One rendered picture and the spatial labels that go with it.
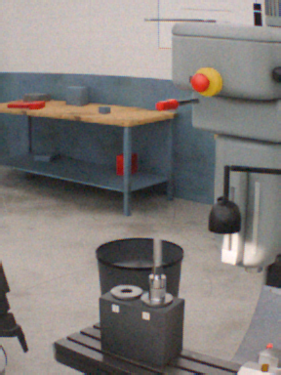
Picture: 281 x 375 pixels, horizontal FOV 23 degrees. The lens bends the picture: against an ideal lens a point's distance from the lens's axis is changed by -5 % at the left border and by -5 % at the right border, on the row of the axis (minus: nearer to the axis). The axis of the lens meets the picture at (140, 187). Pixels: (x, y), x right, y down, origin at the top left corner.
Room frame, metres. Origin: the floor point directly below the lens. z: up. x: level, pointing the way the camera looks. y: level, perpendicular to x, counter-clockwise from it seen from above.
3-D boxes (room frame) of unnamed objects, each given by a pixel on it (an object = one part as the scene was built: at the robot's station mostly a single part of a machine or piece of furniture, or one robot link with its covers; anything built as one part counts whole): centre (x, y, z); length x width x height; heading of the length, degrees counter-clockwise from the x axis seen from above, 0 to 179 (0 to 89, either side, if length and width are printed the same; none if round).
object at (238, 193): (1.50, -0.21, 1.44); 0.04 x 0.04 x 0.21; 51
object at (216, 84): (1.40, -0.14, 1.76); 0.06 x 0.02 x 0.06; 51
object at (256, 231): (1.59, -0.28, 1.47); 0.21 x 0.19 x 0.32; 51
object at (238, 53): (1.59, -0.29, 1.81); 0.47 x 0.26 x 0.16; 141
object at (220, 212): (1.41, -0.18, 1.48); 0.07 x 0.07 x 0.06
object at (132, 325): (1.83, 0.00, 1.01); 0.22 x 0.12 x 0.20; 59
